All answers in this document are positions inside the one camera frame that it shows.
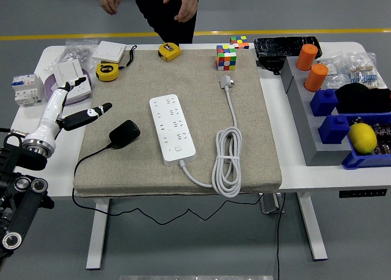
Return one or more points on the dark circuit board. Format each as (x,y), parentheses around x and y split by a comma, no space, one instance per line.
(383,139)

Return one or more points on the white two-rocker switch panel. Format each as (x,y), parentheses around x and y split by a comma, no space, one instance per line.
(68,70)

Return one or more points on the round yellow tape measure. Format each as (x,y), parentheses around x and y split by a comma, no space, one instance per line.
(107,72)

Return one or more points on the large colourful puzzle cube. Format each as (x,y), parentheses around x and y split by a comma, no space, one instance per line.
(226,58)

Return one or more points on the white circuit breaker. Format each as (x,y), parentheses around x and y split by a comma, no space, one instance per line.
(27,90)

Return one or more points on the small colourful puzzle cube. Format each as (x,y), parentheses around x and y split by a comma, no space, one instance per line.
(239,42)

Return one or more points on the white socket panel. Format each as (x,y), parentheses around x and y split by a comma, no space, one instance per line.
(83,90)

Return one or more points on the person's left hand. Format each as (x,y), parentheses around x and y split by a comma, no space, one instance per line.
(189,2)

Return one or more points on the black plug adapter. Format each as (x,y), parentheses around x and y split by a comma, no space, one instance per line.
(123,134)

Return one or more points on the black plastic tray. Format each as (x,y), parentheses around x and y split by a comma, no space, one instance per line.
(281,46)

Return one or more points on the white power strip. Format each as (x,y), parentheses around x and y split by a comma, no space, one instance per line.
(171,130)

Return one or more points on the orange cylinder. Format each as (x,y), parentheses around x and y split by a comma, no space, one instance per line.
(316,78)
(306,58)

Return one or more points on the large white switch panel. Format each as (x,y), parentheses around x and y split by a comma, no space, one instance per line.
(108,51)

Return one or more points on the black desk control panel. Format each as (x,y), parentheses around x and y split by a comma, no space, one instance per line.
(362,193)

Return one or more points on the purple bowl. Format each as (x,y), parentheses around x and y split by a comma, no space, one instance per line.
(49,86)

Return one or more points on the grey stepped stand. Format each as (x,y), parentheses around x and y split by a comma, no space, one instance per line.
(305,124)

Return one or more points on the blue plastic bin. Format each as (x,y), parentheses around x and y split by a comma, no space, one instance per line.
(366,162)

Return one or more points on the clear bag of small parts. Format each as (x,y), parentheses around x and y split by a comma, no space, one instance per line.
(336,78)

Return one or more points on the boxy yellow tape measure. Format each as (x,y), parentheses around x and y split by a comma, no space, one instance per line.
(169,52)

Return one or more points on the grey box under table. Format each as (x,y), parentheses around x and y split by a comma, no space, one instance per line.
(270,203)

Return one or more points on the person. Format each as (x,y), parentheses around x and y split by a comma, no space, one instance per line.
(165,17)

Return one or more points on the black cloth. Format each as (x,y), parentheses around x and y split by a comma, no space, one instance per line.
(360,98)

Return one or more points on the grey-brown mat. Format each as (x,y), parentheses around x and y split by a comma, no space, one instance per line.
(210,109)

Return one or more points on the white table leg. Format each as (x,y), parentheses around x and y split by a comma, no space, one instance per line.
(313,231)
(97,231)

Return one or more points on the clear bag of screws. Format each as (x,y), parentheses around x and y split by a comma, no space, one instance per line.
(73,52)

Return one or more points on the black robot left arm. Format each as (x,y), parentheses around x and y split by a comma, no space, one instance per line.
(26,200)

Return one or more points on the blue block with knob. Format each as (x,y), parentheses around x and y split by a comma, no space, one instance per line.
(334,130)
(323,104)

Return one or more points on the clear bag of resistors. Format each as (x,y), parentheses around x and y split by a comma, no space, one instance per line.
(363,75)

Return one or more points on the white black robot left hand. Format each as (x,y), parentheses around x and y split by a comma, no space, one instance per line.
(50,112)

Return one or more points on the yellow lemon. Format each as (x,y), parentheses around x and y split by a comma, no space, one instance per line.
(363,138)

